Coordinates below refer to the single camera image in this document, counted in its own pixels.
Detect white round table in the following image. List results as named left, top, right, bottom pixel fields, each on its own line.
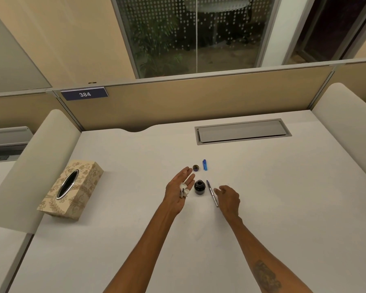
left=192, top=0, right=251, bottom=46

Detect person's left forearm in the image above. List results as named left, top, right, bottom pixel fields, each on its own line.
left=103, top=207, right=178, bottom=293

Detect beige desk partition panel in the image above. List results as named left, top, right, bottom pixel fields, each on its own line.
left=0, top=58, right=366, bottom=133

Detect white curved side divider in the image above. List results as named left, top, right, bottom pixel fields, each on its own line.
left=311, top=82, right=366, bottom=176
left=0, top=109, right=82, bottom=235

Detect dotted glass window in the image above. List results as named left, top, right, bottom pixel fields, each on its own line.
left=111, top=0, right=282, bottom=79

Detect blue desk number plate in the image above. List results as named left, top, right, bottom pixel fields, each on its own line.
left=60, top=87, right=109, bottom=102

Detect silver fountain pen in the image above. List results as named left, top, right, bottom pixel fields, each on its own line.
left=206, top=180, right=219, bottom=207

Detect grey neighbouring desk cable tray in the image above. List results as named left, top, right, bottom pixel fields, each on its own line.
left=0, top=126, right=34, bottom=163

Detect grey desk cable tray lid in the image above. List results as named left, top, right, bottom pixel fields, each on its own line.
left=195, top=119, right=293, bottom=146

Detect green potted plant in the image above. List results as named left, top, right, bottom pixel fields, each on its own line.
left=129, top=15, right=190, bottom=77

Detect person's left hand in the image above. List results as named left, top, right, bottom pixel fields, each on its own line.
left=164, top=167, right=195, bottom=216

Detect beige floral tissue box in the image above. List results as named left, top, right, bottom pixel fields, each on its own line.
left=37, top=161, right=104, bottom=222

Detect person's right forearm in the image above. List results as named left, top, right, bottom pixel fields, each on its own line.
left=228, top=216, right=313, bottom=293

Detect dark glass door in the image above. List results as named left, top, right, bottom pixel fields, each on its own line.
left=283, top=0, right=366, bottom=65

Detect person's right hand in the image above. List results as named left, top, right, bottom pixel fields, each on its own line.
left=215, top=185, right=242, bottom=224

